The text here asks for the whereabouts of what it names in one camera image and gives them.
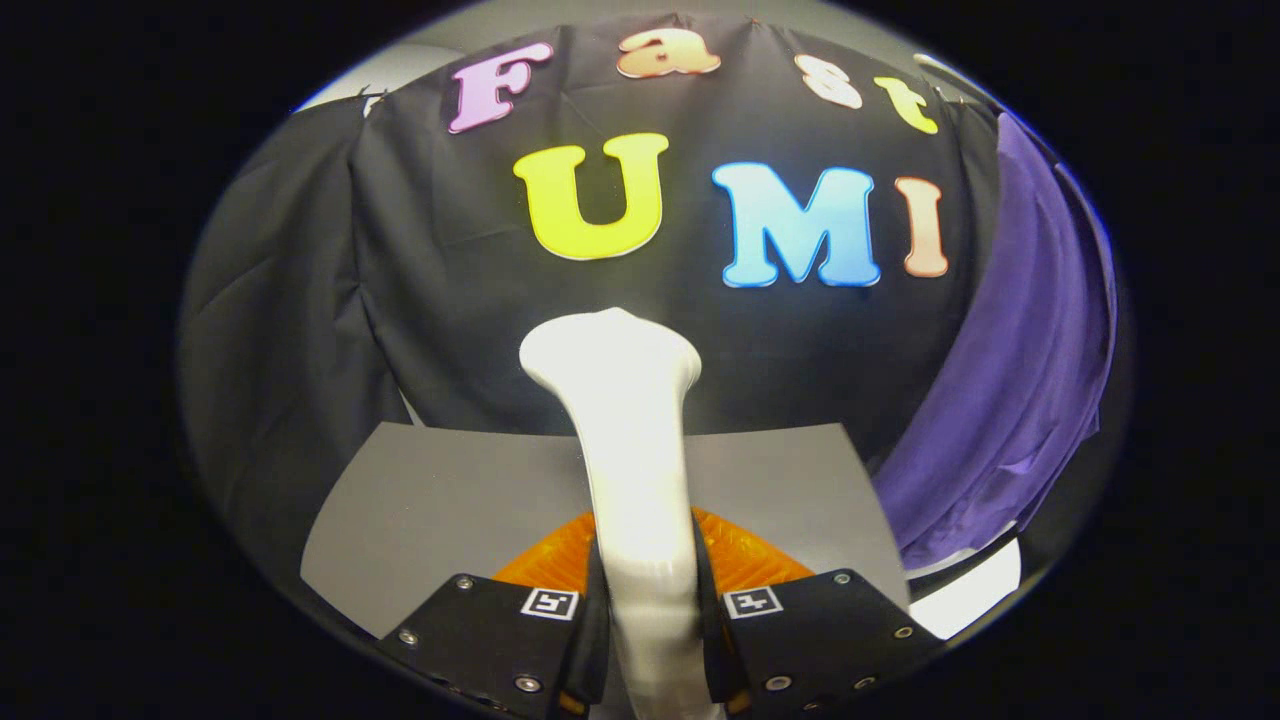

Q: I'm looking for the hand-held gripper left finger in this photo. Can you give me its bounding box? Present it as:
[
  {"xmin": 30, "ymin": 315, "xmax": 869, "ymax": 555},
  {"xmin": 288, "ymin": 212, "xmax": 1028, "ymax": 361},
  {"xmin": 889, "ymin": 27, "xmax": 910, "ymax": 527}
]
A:
[{"xmin": 375, "ymin": 510, "xmax": 613, "ymax": 720}]

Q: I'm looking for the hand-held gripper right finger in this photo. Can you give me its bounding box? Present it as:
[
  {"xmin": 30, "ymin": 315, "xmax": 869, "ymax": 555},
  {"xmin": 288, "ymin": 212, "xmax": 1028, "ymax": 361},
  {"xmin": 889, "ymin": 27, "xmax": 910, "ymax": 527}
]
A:
[{"xmin": 690, "ymin": 505, "xmax": 946, "ymax": 720}]

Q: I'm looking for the white garment steamer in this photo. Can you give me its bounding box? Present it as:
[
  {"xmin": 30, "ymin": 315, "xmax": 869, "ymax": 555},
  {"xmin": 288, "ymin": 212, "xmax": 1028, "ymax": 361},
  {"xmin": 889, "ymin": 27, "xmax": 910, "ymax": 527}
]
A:
[{"xmin": 518, "ymin": 307, "xmax": 726, "ymax": 720}]

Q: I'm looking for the purple jacket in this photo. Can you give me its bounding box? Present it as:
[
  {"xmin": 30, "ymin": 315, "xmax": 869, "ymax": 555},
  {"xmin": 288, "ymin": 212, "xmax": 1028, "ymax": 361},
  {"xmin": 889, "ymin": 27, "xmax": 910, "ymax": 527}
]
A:
[{"xmin": 870, "ymin": 112, "xmax": 1118, "ymax": 571}]

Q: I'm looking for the grey cabinet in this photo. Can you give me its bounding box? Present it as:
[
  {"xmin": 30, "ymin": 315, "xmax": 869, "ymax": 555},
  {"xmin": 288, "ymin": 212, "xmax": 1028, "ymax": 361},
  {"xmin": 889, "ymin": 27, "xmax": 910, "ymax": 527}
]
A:
[{"xmin": 300, "ymin": 422, "xmax": 911, "ymax": 641}]

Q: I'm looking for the white mannequin torso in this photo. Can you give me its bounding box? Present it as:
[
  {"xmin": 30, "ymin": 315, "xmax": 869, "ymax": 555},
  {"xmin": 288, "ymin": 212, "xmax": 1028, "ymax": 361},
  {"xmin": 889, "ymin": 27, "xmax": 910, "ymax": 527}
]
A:
[{"xmin": 905, "ymin": 540, "xmax": 1023, "ymax": 641}]

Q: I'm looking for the black backdrop cloth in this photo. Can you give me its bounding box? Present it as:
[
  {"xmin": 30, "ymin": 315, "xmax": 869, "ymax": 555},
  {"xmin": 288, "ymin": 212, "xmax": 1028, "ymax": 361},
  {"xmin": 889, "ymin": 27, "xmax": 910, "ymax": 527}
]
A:
[{"xmin": 350, "ymin": 15, "xmax": 1006, "ymax": 471}]

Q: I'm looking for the plain black side cloth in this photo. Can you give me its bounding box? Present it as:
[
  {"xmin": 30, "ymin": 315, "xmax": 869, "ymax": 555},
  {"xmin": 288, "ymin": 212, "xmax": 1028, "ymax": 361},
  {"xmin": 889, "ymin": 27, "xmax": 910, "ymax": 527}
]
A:
[{"xmin": 178, "ymin": 93, "xmax": 413, "ymax": 606}]

